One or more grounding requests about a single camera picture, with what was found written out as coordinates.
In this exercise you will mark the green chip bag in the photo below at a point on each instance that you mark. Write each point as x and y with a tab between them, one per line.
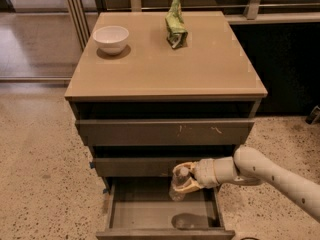
176	31

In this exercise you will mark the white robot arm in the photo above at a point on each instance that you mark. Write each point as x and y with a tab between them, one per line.
247	166

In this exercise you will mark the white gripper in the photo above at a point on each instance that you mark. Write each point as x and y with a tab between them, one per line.
206	174

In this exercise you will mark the white ceramic bowl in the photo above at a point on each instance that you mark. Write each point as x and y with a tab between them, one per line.
111	39

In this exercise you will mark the open bottom drawer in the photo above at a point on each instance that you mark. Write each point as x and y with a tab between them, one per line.
141	209

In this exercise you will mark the top drawer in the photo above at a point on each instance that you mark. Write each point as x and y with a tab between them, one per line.
157	132

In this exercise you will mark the grey drawer cabinet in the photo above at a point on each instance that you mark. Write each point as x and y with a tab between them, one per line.
209	78

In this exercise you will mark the middle drawer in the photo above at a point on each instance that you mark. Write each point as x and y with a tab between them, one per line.
138	167

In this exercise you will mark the clear plastic water bottle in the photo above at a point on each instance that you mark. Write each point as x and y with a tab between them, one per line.
180	177

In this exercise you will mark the dark object on floor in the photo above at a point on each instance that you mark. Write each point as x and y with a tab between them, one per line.
314	115

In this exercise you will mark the metal railing frame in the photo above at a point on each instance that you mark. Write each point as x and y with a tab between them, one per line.
237	12

